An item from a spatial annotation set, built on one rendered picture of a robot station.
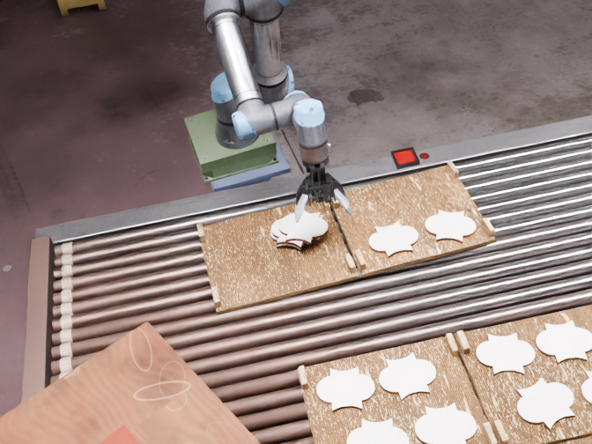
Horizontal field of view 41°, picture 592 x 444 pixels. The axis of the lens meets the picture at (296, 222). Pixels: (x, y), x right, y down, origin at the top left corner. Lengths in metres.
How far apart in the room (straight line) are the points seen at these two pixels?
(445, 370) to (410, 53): 3.00
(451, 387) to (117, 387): 0.82
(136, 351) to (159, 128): 2.54
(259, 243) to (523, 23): 3.07
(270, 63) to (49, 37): 3.20
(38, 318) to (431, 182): 1.24
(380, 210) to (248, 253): 0.42
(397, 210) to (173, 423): 0.97
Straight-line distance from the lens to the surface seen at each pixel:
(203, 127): 2.82
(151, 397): 1.99
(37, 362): 2.28
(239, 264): 2.35
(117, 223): 2.61
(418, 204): 2.47
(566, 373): 2.12
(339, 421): 2.00
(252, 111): 2.12
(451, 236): 2.37
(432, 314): 2.21
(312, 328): 2.20
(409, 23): 5.10
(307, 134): 2.04
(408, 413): 2.01
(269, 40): 2.45
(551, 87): 4.59
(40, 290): 2.45
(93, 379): 2.07
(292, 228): 2.35
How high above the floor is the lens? 2.65
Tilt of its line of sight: 45 degrees down
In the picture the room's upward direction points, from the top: 8 degrees counter-clockwise
